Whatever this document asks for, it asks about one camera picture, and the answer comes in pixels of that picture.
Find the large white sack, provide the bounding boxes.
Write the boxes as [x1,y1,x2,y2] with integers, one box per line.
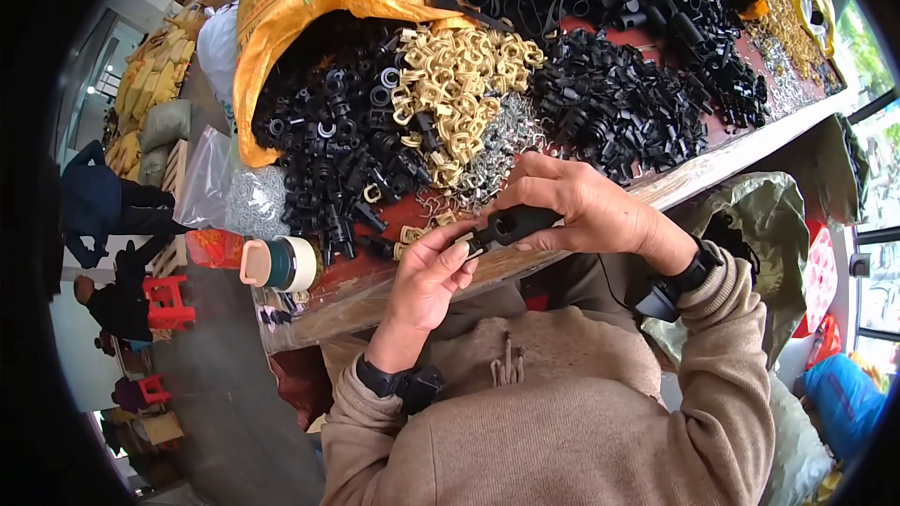
[761,372,835,506]

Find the heap of black clips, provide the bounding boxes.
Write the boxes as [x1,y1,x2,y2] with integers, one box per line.
[530,28,711,185]

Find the person's body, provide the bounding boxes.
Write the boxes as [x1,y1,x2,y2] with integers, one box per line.
[320,305,778,506]

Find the wooden pallet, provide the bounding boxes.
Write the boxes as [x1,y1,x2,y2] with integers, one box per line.
[150,139,190,279]

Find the heap of metal wire springs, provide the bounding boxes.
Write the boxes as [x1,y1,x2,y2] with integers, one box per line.
[413,90,558,220]

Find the heap of beige clips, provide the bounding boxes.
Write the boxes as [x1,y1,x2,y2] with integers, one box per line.
[390,23,547,192]

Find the blue plastic bag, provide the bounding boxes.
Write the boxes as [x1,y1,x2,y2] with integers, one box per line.
[797,353,888,466]

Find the red white bag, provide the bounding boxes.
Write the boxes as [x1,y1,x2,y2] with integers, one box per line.
[793,221,842,371]

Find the olive green sack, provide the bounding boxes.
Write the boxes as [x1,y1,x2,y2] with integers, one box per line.
[641,171,811,370]

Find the black plastic connector part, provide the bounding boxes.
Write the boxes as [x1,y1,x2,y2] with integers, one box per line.
[465,204,565,258]

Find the green white cup pink lid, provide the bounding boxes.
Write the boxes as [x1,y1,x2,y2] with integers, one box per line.
[239,235,318,294]

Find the heap of silver rings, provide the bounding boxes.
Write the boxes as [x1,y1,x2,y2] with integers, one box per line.
[751,34,818,118]

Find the heap of brass rings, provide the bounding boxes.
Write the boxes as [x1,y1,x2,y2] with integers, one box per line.
[744,0,828,82]

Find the clear bag of metal clips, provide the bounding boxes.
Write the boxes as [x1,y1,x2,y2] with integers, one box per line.
[172,124,291,240]

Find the red packet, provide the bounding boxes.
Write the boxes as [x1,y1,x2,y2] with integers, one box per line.
[186,228,245,270]

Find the white plastic bag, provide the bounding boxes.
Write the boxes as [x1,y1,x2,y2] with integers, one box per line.
[195,1,242,122]

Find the red plastic stool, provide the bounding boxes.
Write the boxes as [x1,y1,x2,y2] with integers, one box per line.
[137,374,172,406]
[142,275,197,332]

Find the person's right hand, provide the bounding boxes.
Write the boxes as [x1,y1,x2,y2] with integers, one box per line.
[491,151,679,275]

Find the large yellow woven sack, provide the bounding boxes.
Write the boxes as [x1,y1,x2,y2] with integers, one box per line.
[232,0,480,170]

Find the stack of yellow sacks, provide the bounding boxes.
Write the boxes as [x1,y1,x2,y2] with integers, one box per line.
[104,6,199,180]

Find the person's left hand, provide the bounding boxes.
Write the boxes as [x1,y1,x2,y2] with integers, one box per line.
[367,221,481,356]

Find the grey sacks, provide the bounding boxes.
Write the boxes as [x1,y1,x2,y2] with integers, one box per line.
[136,99,193,188]

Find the heap of black plastic connectors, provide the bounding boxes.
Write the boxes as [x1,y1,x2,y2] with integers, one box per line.
[251,13,438,268]

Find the black wrist band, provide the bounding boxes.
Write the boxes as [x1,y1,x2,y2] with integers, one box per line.
[355,354,446,415]
[634,235,725,324]

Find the dark green sack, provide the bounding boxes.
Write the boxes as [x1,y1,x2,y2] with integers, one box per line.
[807,112,870,227]

